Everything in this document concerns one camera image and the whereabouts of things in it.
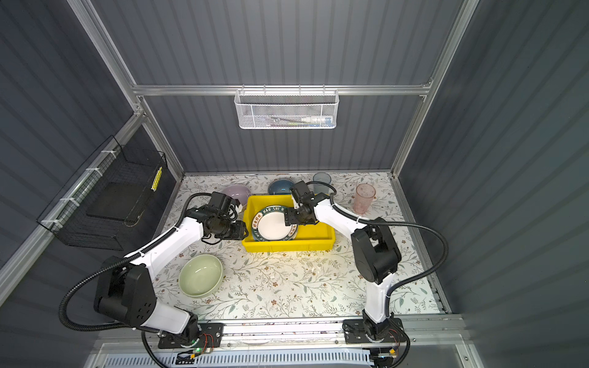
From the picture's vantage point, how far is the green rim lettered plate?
3.08 feet

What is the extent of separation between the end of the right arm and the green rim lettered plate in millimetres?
111

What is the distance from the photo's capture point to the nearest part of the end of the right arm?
0.68m
